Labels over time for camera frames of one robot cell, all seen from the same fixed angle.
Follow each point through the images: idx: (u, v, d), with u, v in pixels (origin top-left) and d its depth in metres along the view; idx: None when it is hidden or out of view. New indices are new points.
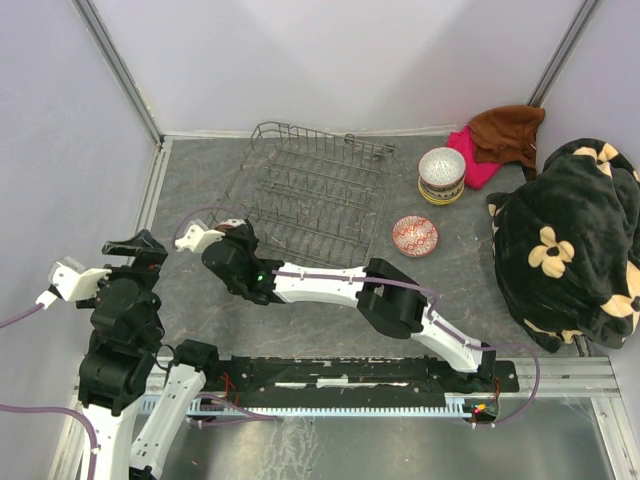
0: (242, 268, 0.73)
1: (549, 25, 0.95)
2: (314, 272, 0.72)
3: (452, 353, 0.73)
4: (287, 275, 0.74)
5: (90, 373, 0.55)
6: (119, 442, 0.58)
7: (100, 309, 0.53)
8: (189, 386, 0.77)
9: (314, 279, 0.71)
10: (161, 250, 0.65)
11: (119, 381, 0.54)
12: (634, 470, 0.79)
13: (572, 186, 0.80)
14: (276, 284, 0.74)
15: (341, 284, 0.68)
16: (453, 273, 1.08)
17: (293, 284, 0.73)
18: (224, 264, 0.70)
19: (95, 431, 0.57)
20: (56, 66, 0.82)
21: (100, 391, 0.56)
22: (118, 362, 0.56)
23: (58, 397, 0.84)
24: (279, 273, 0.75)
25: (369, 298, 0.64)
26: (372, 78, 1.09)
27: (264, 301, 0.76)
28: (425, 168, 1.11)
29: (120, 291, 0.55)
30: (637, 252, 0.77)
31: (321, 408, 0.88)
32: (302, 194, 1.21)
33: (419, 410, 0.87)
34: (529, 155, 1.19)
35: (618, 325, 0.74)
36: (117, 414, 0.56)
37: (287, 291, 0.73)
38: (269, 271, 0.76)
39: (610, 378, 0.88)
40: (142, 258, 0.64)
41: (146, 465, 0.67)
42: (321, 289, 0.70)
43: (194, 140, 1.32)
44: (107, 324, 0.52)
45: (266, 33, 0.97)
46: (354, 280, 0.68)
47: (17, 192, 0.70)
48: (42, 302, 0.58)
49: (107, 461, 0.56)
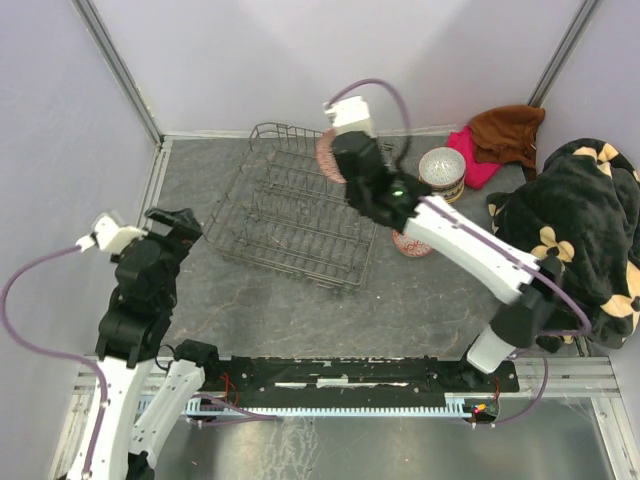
0: (375, 174, 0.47)
1: (550, 24, 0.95)
2: (474, 228, 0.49)
3: (492, 348, 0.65)
4: (434, 212, 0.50)
5: (108, 329, 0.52)
6: (129, 401, 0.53)
7: (125, 264, 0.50)
8: (189, 379, 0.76)
9: (471, 238, 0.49)
10: (198, 228, 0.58)
11: (139, 339, 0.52)
12: (634, 470, 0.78)
13: (572, 186, 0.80)
14: (417, 213, 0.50)
15: (503, 264, 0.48)
16: (453, 273, 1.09)
17: (439, 229, 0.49)
18: (354, 155, 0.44)
19: (107, 385, 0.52)
20: (56, 68, 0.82)
21: (118, 348, 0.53)
22: (137, 320, 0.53)
23: (58, 398, 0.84)
24: (427, 204, 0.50)
25: (528, 294, 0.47)
26: (372, 78, 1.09)
27: (385, 222, 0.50)
28: (425, 168, 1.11)
29: (146, 246, 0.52)
30: (637, 252, 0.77)
31: (321, 408, 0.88)
32: (302, 194, 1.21)
33: (418, 410, 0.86)
34: (529, 155, 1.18)
35: (618, 325, 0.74)
36: (133, 368, 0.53)
37: (424, 232, 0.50)
38: (411, 191, 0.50)
39: (610, 378, 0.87)
40: (178, 231, 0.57)
41: (141, 450, 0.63)
42: (474, 256, 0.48)
43: (194, 140, 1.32)
44: (133, 278, 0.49)
45: (265, 33, 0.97)
46: (521, 267, 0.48)
47: (16, 191, 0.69)
48: (80, 245, 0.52)
49: (114, 417, 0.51)
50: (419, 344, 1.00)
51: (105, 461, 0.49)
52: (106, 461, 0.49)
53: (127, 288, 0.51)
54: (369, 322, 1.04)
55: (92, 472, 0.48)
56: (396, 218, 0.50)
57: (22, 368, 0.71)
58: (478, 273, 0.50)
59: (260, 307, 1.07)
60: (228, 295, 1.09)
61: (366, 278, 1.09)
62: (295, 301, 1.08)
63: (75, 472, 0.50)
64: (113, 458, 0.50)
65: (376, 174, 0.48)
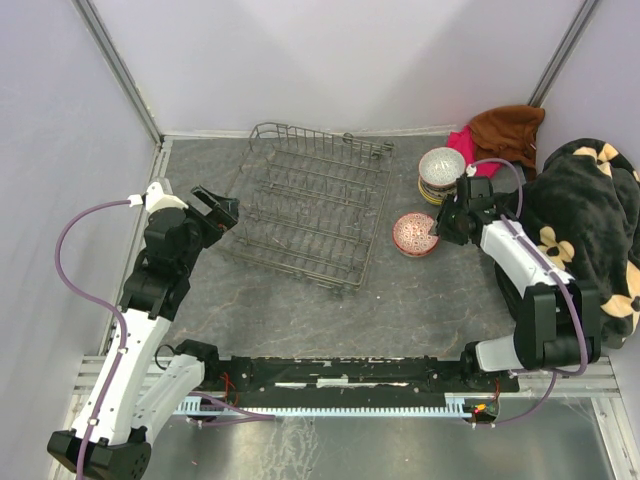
0: (479, 201, 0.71)
1: (550, 25, 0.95)
2: (530, 242, 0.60)
3: (498, 350, 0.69)
4: (504, 225, 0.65)
5: (135, 284, 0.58)
6: (144, 352, 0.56)
7: (152, 227, 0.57)
8: (190, 371, 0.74)
9: (524, 246, 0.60)
10: (234, 218, 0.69)
11: (161, 294, 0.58)
12: (634, 470, 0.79)
13: (572, 186, 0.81)
14: (491, 224, 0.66)
15: (538, 268, 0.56)
16: (453, 273, 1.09)
17: (502, 234, 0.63)
18: (465, 180, 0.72)
19: (127, 335, 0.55)
20: (55, 68, 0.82)
21: (142, 304, 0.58)
22: (160, 279, 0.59)
23: (58, 397, 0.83)
24: (502, 221, 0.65)
25: (544, 292, 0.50)
26: (371, 78, 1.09)
27: (469, 229, 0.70)
28: (425, 168, 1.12)
29: (169, 216, 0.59)
30: (637, 252, 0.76)
31: (321, 408, 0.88)
32: (302, 194, 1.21)
33: (419, 410, 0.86)
34: (529, 155, 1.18)
35: (618, 325, 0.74)
36: (153, 321, 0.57)
37: (493, 238, 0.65)
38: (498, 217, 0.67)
39: (609, 378, 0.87)
40: (216, 214, 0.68)
41: (141, 425, 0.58)
42: (517, 258, 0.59)
43: (194, 140, 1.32)
44: (158, 236, 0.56)
45: (265, 34, 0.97)
46: (549, 273, 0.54)
47: (17, 191, 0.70)
48: (130, 200, 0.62)
49: (128, 366, 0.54)
50: (420, 344, 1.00)
51: (113, 410, 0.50)
52: (114, 410, 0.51)
53: (152, 250, 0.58)
54: (369, 321, 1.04)
55: (99, 420, 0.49)
56: (474, 230, 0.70)
57: (22, 369, 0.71)
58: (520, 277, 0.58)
59: (259, 307, 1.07)
60: (228, 295, 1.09)
61: (366, 278, 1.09)
62: (295, 300, 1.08)
63: (79, 420, 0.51)
64: (121, 408, 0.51)
65: (481, 203, 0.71)
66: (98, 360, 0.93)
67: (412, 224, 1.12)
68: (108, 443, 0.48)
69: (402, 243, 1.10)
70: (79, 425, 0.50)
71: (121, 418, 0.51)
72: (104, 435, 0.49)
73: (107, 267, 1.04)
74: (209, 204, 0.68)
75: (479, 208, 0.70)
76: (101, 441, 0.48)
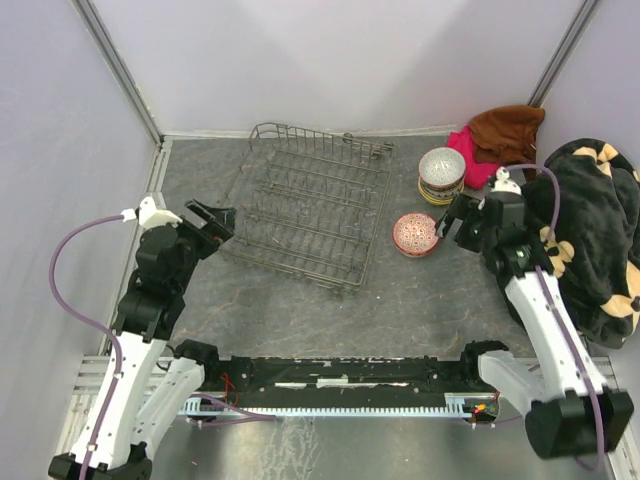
0: (512, 232, 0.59)
1: (550, 24, 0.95)
2: (565, 322, 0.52)
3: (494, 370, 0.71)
4: (539, 286, 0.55)
5: (129, 305, 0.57)
6: (140, 376, 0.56)
7: (144, 247, 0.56)
8: (189, 376, 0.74)
9: (557, 325, 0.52)
10: (229, 230, 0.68)
11: (156, 316, 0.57)
12: (634, 470, 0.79)
13: (572, 186, 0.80)
14: (524, 277, 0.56)
15: (569, 362, 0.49)
16: (453, 273, 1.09)
17: (535, 300, 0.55)
18: (498, 203, 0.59)
19: (122, 359, 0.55)
20: (55, 68, 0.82)
21: (137, 328, 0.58)
22: (154, 299, 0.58)
23: (58, 397, 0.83)
24: (537, 273, 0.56)
25: (573, 405, 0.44)
26: (371, 78, 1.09)
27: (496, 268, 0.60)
28: (425, 168, 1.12)
29: (161, 234, 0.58)
30: (637, 252, 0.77)
31: (321, 408, 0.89)
32: (302, 194, 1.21)
33: (419, 410, 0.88)
34: (529, 155, 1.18)
35: (618, 325, 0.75)
36: (148, 344, 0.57)
37: (521, 299, 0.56)
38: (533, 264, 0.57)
39: (610, 378, 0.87)
40: (211, 227, 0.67)
41: (141, 440, 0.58)
42: (547, 340, 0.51)
43: (194, 140, 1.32)
44: (150, 257, 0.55)
45: (265, 34, 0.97)
46: (582, 378, 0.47)
47: (17, 190, 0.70)
48: (123, 215, 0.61)
49: (125, 390, 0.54)
50: (419, 344, 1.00)
51: (112, 434, 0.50)
52: (112, 434, 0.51)
53: (145, 271, 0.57)
54: (369, 321, 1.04)
55: (98, 444, 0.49)
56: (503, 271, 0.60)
57: (23, 369, 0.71)
58: (544, 360, 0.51)
59: (259, 307, 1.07)
60: (228, 295, 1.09)
61: (366, 278, 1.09)
62: (295, 300, 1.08)
63: (78, 444, 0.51)
64: (119, 432, 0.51)
65: (515, 234, 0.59)
66: (98, 360, 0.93)
67: (412, 223, 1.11)
68: (108, 467, 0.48)
69: (401, 242, 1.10)
70: (78, 449, 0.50)
71: (120, 442, 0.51)
72: (104, 460, 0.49)
73: (107, 267, 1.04)
74: (204, 216, 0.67)
75: (508, 245, 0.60)
76: (101, 466, 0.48)
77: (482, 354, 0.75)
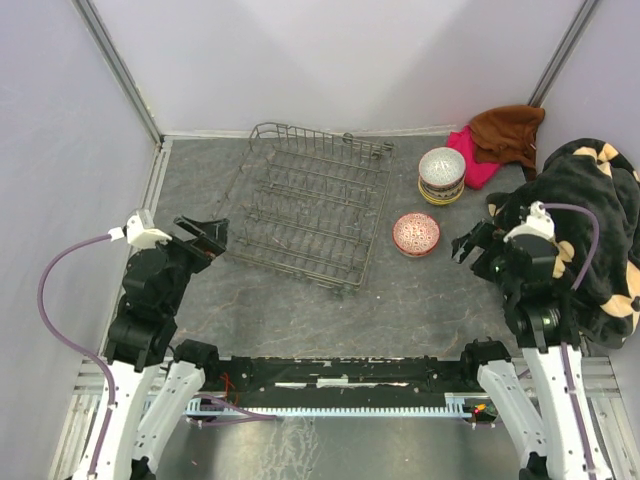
0: (538, 286, 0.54)
1: (550, 25, 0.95)
2: (581, 408, 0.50)
3: (495, 391, 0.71)
4: (562, 361, 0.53)
5: (119, 331, 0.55)
6: (135, 403, 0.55)
7: (132, 272, 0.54)
8: (189, 382, 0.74)
9: (574, 409, 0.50)
10: (221, 245, 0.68)
11: (146, 343, 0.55)
12: (634, 470, 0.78)
13: (572, 186, 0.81)
14: (546, 350, 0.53)
15: (578, 454, 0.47)
16: (453, 273, 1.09)
17: (554, 378, 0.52)
18: (526, 255, 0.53)
19: (115, 388, 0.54)
20: (56, 69, 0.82)
21: (128, 356, 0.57)
22: (144, 324, 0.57)
23: (58, 397, 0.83)
24: (561, 348, 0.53)
25: None
26: (371, 79, 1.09)
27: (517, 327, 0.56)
28: (425, 168, 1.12)
29: (149, 258, 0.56)
30: (637, 252, 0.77)
31: (321, 408, 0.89)
32: (302, 194, 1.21)
33: (419, 410, 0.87)
34: (529, 155, 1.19)
35: (618, 325, 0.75)
36: (139, 373, 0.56)
37: (539, 373, 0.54)
38: (558, 332, 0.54)
39: (610, 378, 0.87)
40: (203, 242, 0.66)
41: (142, 456, 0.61)
42: (558, 422, 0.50)
43: (194, 140, 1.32)
44: (137, 283, 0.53)
45: (265, 35, 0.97)
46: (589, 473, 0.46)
47: (17, 190, 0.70)
48: (110, 235, 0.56)
49: (121, 419, 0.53)
50: (419, 344, 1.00)
51: (111, 462, 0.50)
52: (112, 461, 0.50)
53: (133, 297, 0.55)
54: (369, 321, 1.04)
55: (97, 473, 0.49)
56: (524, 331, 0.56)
57: (22, 369, 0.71)
58: (554, 441, 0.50)
59: (259, 307, 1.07)
60: (228, 295, 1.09)
61: (366, 278, 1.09)
62: (295, 300, 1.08)
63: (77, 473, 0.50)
64: (119, 458, 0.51)
65: (539, 286, 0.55)
66: (98, 360, 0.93)
67: (412, 222, 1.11)
68: None
69: (402, 242, 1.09)
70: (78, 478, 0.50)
71: (119, 469, 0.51)
72: None
73: (105, 267, 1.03)
74: (193, 233, 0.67)
75: (532, 304, 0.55)
76: None
77: (481, 365, 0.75)
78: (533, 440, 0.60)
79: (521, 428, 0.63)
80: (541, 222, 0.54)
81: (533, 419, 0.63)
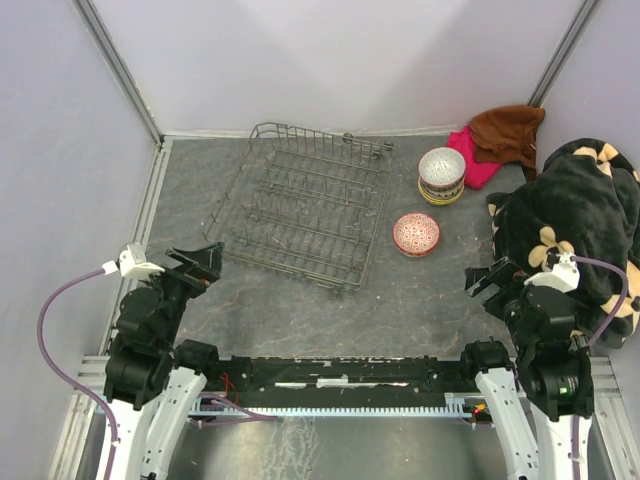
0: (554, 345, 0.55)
1: (550, 25, 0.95)
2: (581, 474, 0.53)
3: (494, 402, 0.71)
4: (570, 428, 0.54)
5: (116, 369, 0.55)
6: (138, 436, 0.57)
7: (126, 314, 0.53)
8: (189, 390, 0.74)
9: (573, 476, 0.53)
10: (215, 272, 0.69)
11: (143, 383, 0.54)
12: (634, 470, 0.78)
13: (572, 186, 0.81)
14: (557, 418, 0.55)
15: None
16: (453, 273, 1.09)
17: (559, 443, 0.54)
18: (544, 313, 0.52)
19: (117, 425, 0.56)
20: (56, 71, 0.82)
21: (127, 393, 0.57)
22: (141, 359, 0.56)
23: (58, 397, 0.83)
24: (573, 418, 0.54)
25: None
26: (370, 80, 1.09)
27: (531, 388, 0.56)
28: (425, 168, 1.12)
29: (142, 298, 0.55)
30: (637, 252, 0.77)
31: (321, 408, 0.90)
32: (302, 194, 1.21)
33: (419, 410, 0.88)
34: (529, 155, 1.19)
35: (618, 325, 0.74)
36: (138, 411, 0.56)
37: (545, 433, 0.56)
38: (573, 399, 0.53)
39: (610, 378, 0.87)
40: (196, 270, 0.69)
41: (150, 473, 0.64)
42: None
43: (194, 140, 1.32)
44: (132, 327, 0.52)
45: (265, 36, 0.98)
46: None
47: (18, 189, 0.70)
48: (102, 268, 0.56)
49: (125, 454, 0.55)
50: (420, 344, 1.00)
51: None
52: None
53: (129, 337, 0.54)
54: (369, 321, 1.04)
55: None
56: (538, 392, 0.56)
57: (22, 368, 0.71)
58: None
59: (259, 307, 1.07)
60: (228, 295, 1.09)
61: (366, 278, 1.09)
62: (295, 300, 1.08)
63: None
64: None
65: (556, 346, 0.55)
66: (98, 360, 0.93)
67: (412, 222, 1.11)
68: None
69: (402, 242, 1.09)
70: None
71: None
72: None
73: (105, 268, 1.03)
74: (186, 262, 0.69)
75: (547, 365, 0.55)
76: None
77: (480, 373, 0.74)
78: (523, 464, 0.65)
79: (513, 448, 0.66)
80: (567, 274, 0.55)
81: (526, 439, 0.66)
